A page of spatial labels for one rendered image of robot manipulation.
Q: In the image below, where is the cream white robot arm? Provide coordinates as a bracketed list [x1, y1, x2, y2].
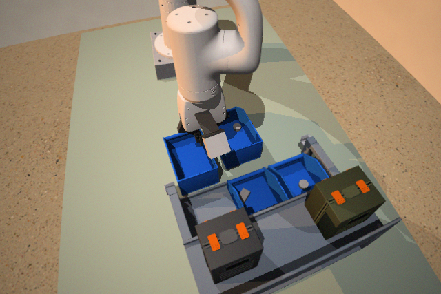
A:
[154, 0, 263, 159]

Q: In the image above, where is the grey metal disc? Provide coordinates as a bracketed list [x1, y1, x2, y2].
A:
[298, 180, 309, 189]
[233, 123, 241, 132]

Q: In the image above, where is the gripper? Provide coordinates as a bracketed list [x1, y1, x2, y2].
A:
[177, 86, 230, 147]

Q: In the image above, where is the grey metal shelf frame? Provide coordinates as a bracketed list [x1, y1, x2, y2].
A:
[164, 134, 402, 294]

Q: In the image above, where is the blue bin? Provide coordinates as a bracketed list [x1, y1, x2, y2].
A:
[227, 167, 289, 215]
[218, 107, 263, 169]
[163, 133, 219, 196]
[268, 153, 329, 199]

